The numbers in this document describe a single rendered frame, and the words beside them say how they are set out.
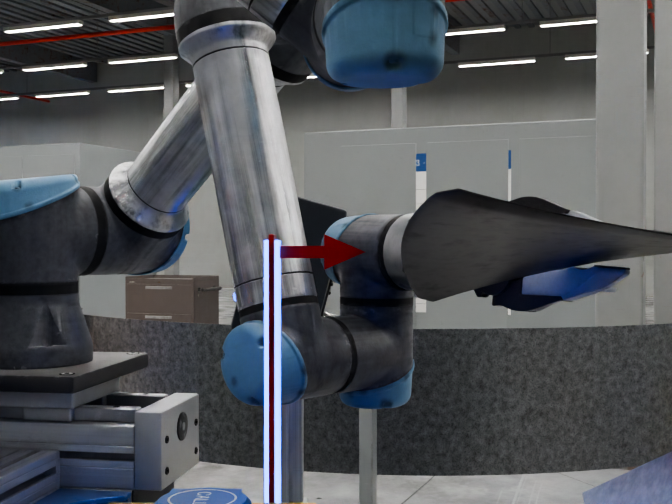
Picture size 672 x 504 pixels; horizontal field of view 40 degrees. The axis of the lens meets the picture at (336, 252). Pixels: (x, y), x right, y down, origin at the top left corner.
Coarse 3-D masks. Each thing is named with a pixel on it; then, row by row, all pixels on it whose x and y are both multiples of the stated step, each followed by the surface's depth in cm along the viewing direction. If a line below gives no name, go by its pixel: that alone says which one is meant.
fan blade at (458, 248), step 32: (448, 192) 53; (416, 224) 59; (448, 224) 59; (480, 224) 58; (512, 224) 57; (544, 224) 56; (576, 224) 55; (608, 224) 55; (416, 256) 66; (448, 256) 66; (480, 256) 66; (512, 256) 66; (544, 256) 67; (576, 256) 67; (608, 256) 68; (640, 256) 69; (416, 288) 72; (448, 288) 73
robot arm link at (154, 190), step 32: (288, 64) 101; (192, 96) 108; (160, 128) 113; (192, 128) 109; (160, 160) 112; (192, 160) 111; (96, 192) 118; (128, 192) 116; (160, 192) 115; (192, 192) 116; (128, 224) 116; (160, 224) 117; (128, 256) 119; (160, 256) 123
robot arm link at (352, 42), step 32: (320, 0) 60; (352, 0) 54; (384, 0) 54; (416, 0) 54; (320, 32) 63; (352, 32) 54; (384, 32) 54; (416, 32) 54; (352, 64) 55; (384, 64) 54; (416, 64) 55
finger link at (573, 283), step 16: (544, 272) 73; (560, 272) 72; (576, 272) 71; (592, 272) 70; (608, 272) 69; (624, 272) 68; (528, 288) 74; (544, 288) 73; (560, 288) 72; (576, 288) 71; (592, 288) 70; (608, 288) 70
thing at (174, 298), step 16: (128, 288) 751; (144, 288) 746; (160, 288) 740; (176, 288) 737; (192, 288) 732; (208, 288) 744; (128, 304) 751; (144, 304) 746; (160, 304) 742; (176, 304) 737; (192, 304) 732; (208, 304) 756; (160, 320) 741; (176, 320) 736; (192, 320) 732; (208, 320) 757
